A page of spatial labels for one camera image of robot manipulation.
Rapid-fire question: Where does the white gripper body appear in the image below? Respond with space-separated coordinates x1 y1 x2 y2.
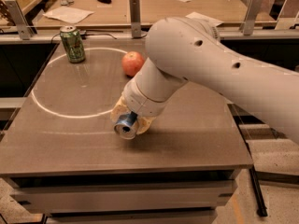
122 79 166 117

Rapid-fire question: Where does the white table drawer base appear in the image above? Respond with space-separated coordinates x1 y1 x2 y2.
14 180 236 224

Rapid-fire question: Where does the red apple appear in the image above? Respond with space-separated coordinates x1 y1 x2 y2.
121 51 145 77

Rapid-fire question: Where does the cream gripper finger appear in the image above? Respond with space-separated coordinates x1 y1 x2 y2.
110 96 132 129
136 116 155 134

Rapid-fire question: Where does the black cable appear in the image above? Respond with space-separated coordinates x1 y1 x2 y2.
50 30 150 44

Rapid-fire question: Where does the metal bracket post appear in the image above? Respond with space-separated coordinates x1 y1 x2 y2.
5 0 34 40
129 0 141 38
239 0 263 35

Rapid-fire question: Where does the right metal bracket post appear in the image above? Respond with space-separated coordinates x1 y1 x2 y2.
239 0 263 35

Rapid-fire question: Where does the silver blue redbull can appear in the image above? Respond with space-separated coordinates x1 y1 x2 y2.
114 112 138 140

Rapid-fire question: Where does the white paper sheet right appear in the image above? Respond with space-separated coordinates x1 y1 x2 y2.
186 12 223 27

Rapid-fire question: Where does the wooden back desk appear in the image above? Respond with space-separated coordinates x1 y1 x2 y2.
36 0 248 29

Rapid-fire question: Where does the white paper sheet left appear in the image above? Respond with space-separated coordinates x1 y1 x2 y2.
44 7 93 24

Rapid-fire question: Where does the middle metal bracket post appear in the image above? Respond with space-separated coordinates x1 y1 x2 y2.
129 0 141 38

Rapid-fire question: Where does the green soda can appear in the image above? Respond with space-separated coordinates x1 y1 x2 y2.
60 26 85 63

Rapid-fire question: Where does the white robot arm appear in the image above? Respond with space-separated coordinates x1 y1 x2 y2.
111 18 299 143

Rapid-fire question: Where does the left metal bracket post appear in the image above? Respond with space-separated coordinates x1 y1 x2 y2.
5 0 34 40

